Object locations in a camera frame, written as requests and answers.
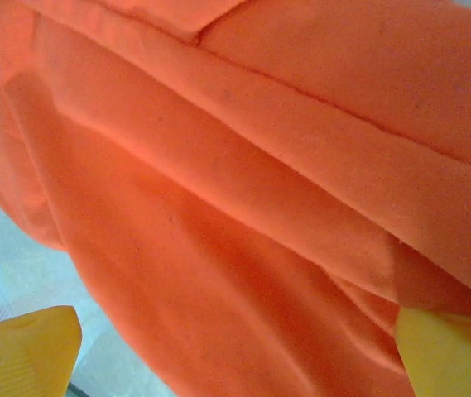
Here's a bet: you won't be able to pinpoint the red-orange shorts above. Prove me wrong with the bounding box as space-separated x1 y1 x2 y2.
0 0 471 397

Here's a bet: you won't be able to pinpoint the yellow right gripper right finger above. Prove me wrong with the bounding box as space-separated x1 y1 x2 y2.
396 308 471 397

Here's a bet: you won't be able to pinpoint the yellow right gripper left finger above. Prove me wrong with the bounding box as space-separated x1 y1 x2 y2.
0 305 83 397

